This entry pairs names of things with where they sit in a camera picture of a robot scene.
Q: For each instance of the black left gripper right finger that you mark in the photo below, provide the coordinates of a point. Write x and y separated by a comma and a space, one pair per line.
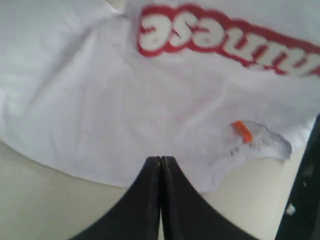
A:
186, 215

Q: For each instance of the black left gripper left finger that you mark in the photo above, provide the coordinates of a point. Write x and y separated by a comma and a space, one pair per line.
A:
136, 215

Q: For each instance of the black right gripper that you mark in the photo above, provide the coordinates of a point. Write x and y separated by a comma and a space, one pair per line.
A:
301, 218

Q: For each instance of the white t-shirt red lettering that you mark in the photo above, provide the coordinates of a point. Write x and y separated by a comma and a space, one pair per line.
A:
92, 91

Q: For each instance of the orange garment neck tag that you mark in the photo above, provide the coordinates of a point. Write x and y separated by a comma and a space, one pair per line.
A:
243, 131

